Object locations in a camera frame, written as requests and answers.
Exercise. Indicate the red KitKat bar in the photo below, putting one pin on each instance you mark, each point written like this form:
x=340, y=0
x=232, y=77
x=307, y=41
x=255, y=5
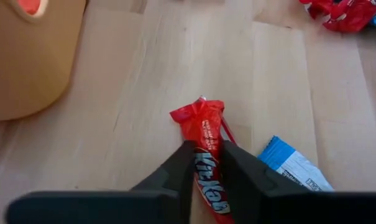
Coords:
x=203, y=124
x=346, y=15

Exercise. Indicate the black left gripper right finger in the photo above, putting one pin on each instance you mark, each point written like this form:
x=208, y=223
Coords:
x=262, y=202

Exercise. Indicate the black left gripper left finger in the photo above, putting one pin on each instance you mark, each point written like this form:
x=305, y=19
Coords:
x=163, y=202

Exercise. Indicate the yellow plastic bin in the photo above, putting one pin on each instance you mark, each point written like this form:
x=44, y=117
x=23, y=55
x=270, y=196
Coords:
x=26, y=62

